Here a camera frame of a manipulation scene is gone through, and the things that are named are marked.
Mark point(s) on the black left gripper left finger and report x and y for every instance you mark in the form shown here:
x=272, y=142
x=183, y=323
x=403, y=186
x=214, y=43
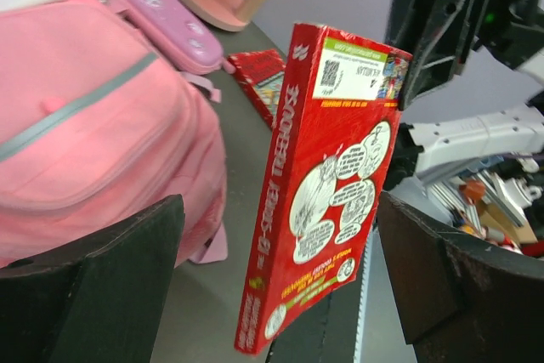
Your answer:
x=97, y=299

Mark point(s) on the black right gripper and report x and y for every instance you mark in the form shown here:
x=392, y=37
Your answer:
x=432, y=31

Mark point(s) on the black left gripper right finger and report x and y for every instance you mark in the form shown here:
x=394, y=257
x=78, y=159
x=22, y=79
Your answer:
x=459, y=298

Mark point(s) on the pink student backpack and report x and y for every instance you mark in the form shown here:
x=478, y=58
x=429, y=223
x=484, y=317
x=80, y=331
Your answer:
x=96, y=125

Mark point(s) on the red thick paperback book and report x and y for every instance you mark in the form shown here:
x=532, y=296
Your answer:
x=330, y=148

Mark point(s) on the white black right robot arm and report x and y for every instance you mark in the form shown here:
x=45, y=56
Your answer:
x=512, y=31

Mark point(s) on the red colourful picture book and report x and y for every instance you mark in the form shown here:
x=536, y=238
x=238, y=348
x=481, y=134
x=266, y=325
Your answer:
x=260, y=75

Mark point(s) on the pink cartoon pencil case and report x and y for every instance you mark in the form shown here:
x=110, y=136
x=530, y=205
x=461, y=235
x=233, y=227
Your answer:
x=177, y=34

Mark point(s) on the grey slotted cable duct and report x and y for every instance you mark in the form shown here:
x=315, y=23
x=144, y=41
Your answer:
x=360, y=327

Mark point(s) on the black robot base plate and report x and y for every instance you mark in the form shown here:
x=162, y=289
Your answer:
x=324, y=333

